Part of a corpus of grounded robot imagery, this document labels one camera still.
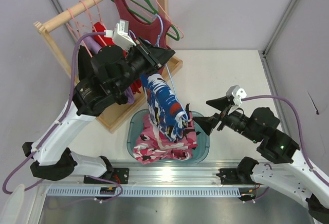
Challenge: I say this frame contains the light blue wire hanger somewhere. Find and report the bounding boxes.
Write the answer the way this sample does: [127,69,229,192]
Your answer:
[121,14,188,130]

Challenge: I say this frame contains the blue patterned trousers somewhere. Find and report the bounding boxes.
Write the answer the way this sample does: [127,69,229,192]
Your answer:
[140,73,190,142]

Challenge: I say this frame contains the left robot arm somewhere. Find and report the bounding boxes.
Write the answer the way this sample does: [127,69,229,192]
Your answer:
[23,38,175,183]

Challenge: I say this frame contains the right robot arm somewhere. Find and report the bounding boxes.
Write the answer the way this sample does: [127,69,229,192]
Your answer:
[193,97,328,223]

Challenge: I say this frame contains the pink hanger with purple garment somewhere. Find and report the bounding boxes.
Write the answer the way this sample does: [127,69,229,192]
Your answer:
[79,0,103,40]

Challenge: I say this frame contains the pink hanger with black garment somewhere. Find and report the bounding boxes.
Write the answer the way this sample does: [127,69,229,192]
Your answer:
[66,8,90,55]

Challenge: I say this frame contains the pink hanger with red garment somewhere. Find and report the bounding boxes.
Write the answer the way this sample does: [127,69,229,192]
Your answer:
[93,0,107,46]

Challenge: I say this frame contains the green hanger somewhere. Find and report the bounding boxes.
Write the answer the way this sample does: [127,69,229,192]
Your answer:
[111,0,180,47]

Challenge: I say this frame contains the maroon tank top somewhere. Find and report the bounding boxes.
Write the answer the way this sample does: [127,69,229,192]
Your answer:
[114,0,171,49]

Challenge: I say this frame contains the red garment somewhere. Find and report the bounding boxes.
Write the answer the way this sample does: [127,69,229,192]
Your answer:
[92,22,141,97]

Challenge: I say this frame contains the purple garment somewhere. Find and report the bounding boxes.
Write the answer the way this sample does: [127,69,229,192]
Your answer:
[83,36,135,104]

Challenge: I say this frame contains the black garment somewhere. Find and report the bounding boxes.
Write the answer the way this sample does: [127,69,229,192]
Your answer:
[78,46,93,81]

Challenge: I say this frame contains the pink camouflage garment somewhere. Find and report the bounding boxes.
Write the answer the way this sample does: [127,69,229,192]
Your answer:
[133,114,200,164]

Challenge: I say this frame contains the wooden clothes rack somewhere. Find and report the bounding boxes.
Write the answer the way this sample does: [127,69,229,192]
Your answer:
[34,0,183,134]

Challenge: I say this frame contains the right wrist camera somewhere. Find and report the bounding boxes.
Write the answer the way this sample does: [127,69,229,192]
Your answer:
[226,85,247,115]

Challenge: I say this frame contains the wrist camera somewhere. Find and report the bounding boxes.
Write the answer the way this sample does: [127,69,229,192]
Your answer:
[104,20,136,51]
[226,85,247,115]

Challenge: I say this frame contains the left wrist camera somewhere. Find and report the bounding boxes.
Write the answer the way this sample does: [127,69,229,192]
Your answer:
[104,20,136,51]

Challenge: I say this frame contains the aluminium mounting rail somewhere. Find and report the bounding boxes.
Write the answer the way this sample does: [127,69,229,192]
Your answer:
[35,159,317,188]

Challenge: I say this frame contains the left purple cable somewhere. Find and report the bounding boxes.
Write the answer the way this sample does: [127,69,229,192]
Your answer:
[2,30,114,195]

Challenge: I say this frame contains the pink empty wire hanger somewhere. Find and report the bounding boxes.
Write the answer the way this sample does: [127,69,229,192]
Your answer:
[120,0,185,39]

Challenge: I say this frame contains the white slotted cable duct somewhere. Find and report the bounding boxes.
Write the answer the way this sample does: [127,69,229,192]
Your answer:
[47,186,241,198]

